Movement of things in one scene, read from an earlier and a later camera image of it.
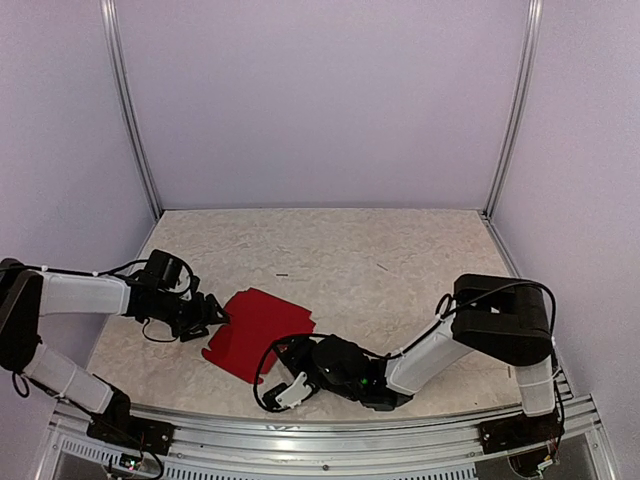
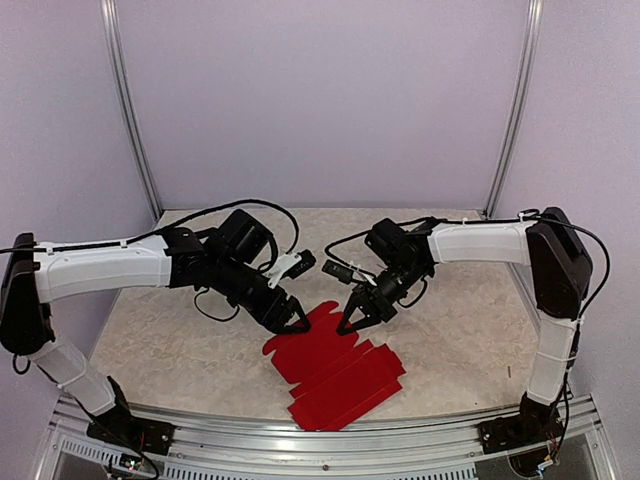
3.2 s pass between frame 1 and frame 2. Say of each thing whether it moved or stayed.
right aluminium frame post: stayed
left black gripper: moved
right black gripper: moved
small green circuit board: stayed
